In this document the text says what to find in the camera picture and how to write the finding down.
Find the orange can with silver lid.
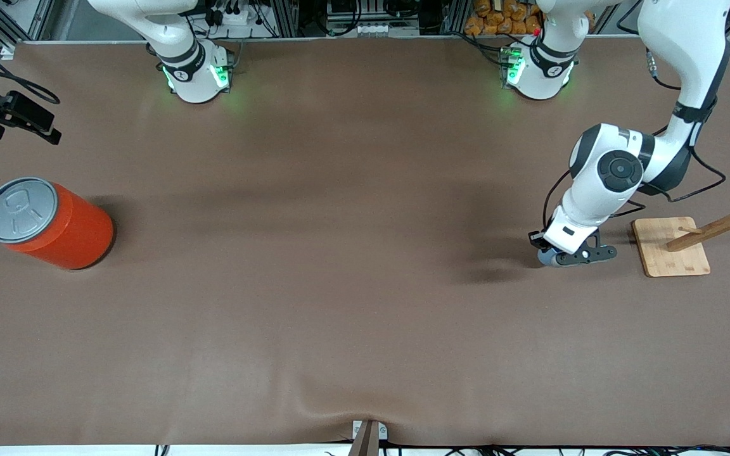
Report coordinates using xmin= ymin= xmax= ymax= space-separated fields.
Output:
xmin=0 ymin=177 xmax=115 ymax=271

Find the brown table mat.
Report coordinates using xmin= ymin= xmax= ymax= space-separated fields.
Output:
xmin=0 ymin=35 xmax=730 ymax=447

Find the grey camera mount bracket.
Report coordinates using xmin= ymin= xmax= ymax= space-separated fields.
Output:
xmin=347 ymin=419 xmax=388 ymax=456

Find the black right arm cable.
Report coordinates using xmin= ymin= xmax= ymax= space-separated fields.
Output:
xmin=0 ymin=28 xmax=61 ymax=105

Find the white power strip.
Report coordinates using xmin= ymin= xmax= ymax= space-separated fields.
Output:
xmin=212 ymin=5 xmax=258 ymax=27

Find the wooden mug tree stand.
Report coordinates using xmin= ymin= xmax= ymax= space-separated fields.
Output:
xmin=631 ymin=174 xmax=730 ymax=278

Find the black base cable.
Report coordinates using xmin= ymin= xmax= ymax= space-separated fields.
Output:
xmin=457 ymin=30 xmax=506 ymax=67

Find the orange snack packets pile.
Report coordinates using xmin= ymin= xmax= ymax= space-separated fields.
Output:
xmin=464 ymin=0 xmax=543 ymax=36

